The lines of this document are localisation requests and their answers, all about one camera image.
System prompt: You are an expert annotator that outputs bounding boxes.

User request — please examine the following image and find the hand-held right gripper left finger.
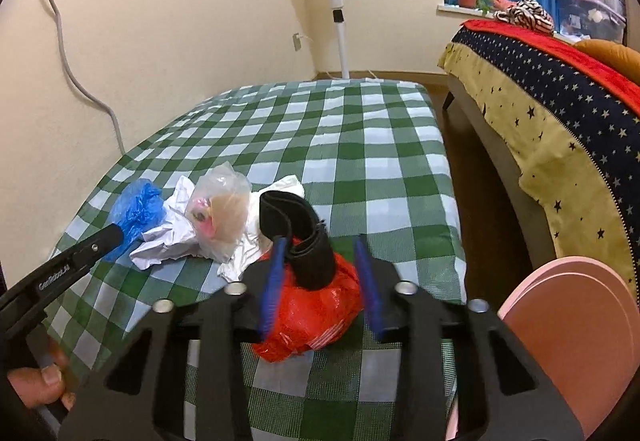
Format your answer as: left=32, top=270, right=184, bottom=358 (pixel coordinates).
left=60, top=236, right=291, bottom=441

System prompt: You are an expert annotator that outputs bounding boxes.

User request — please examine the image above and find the green checked tablecloth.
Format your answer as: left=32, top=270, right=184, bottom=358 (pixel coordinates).
left=47, top=80, right=466, bottom=441

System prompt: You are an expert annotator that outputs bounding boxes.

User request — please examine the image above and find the blue plastic bag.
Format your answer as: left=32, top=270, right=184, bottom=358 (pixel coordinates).
left=102, top=181, right=166, bottom=263

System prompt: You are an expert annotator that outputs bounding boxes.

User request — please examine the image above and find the orange pillow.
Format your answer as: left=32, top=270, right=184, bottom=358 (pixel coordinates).
left=575, top=38, right=640, bottom=84

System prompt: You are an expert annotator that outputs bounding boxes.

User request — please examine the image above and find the person's left hand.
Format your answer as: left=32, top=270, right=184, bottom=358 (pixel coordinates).
left=5, top=348, right=76, bottom=414

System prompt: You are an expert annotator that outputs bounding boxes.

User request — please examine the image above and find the striped cloth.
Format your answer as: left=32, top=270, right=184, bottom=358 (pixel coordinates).
left=495, top=0, right=556, bottom=34

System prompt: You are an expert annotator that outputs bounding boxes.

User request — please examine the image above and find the clear plastic bag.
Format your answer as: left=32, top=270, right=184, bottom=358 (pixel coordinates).
left=185, top=162, right=253, bottom=264

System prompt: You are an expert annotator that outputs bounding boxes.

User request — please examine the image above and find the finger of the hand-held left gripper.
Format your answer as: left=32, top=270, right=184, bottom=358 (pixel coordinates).
left=65, top=221, right=126, bottom=267

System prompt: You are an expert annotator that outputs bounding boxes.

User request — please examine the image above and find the grey wall cable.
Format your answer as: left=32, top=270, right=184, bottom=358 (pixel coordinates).
left=41, top=0, right=126, bottom=156

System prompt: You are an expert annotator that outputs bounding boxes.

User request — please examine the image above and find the clear storage box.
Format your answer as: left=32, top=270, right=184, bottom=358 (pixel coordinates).
left=555, top=0, right=628, bottom=44

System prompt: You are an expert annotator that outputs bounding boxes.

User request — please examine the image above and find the black elastic strap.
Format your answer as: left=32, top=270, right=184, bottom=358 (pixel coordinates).
left=258, top=190, right=338, bottom=292

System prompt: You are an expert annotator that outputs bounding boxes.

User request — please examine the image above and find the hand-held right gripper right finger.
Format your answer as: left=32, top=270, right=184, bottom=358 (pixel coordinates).
left=352, top=236, right=586, bottom=441

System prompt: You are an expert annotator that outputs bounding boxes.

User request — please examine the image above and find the pink plastic bin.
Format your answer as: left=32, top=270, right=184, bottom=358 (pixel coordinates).
left=447, top=257, right=640, bottom=441

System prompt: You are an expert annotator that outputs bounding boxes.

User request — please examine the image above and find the star print quilt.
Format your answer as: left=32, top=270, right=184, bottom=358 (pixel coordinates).
left=439, top=18, right=640, bottom=302

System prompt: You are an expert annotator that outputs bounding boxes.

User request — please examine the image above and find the white crumpled paper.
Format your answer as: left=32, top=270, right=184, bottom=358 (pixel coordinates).
left=129, top=175, right=306, bottom=283

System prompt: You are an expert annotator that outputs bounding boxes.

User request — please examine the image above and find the orange plastic bag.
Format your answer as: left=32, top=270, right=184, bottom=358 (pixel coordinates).
left=250, top=236, right=365, bottom=364

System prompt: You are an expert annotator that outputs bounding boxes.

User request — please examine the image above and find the white window sill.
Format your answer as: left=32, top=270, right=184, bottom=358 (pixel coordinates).
left=436, top=3, right=501, bottom=16

